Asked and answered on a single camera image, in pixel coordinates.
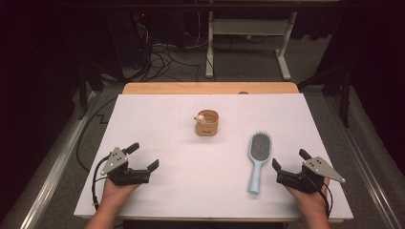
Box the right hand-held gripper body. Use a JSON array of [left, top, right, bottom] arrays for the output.
[[276, 156, 347, 195]]

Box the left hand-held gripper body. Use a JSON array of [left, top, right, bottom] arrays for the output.
[[100, 146, 151, 187]]

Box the light blue hairbrush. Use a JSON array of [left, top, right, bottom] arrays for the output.
[[247, 131, 273, 196]]

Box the tan cup with animal figure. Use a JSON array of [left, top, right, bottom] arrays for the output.
[[193, 109, 220, 137]]

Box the person's left hand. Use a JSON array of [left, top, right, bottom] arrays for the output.
[[100, 177, 141, 208]]

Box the person's right hand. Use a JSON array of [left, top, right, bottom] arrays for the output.
[[284, 177, 331, 221]]

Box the white board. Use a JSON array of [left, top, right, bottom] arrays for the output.
[[74, 93, 354, 221]]

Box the black stand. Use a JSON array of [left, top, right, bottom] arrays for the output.
[[297, 60, 352, 129], [76, 60, 105, 121]]

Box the wooden table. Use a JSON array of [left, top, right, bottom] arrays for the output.
[[121, 81, 346, 224]]

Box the dark computer tower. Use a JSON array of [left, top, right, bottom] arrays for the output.
[[106, 10, 151, 73]]

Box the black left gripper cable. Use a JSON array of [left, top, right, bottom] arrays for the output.
[[91, 155, 112, 212]]

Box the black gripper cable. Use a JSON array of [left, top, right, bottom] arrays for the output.
[[91, 155, 112, 212], [313, 177, 334, 219]]

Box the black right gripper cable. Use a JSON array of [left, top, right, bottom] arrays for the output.
[[313, 177, 334, 219]]

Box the black floor cable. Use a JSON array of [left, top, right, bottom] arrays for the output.
[[75, 95, 119, 174]]

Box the metal floor rail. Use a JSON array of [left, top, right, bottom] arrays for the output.
[[326, 94, 405, 229], [4, 90, 98, 229]]

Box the tangle of floor cables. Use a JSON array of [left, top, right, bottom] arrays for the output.
[[135, 22, 203, 83]]

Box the white metal desk frame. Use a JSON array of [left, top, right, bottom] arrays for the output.
[[204, 10, 299, 81]]

